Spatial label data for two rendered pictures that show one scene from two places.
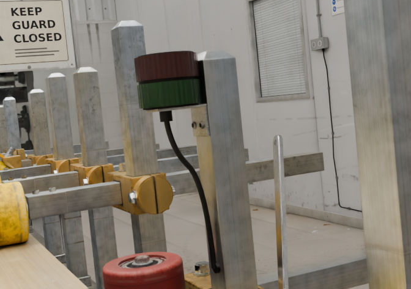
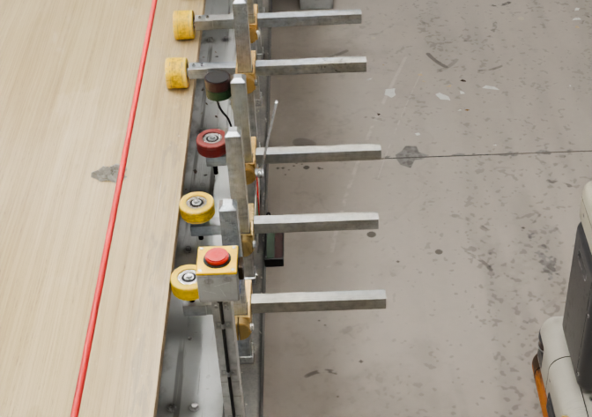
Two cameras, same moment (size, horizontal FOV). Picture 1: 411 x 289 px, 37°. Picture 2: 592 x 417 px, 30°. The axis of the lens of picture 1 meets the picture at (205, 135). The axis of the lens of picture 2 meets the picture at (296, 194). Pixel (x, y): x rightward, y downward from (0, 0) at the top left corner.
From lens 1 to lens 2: 2.20 m
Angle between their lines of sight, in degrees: 43
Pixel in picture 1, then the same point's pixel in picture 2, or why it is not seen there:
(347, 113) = not seen: outside the picture
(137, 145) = (240, 58)
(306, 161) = (353, 66)
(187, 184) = (274, 70)
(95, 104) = not seen: outside the picture
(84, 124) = not seen: hidden behind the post
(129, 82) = (237, 30)
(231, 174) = (241, 122)
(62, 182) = (229, 24)
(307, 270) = (288, 152)
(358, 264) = (315, 153)
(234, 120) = (243, 104)
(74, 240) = not seen: hidden behind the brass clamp
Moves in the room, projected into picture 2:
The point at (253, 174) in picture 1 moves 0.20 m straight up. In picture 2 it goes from (316, 70) to (314, 1)
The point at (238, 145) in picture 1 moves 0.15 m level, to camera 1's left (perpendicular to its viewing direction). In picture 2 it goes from (245, 113) to (188, 100)
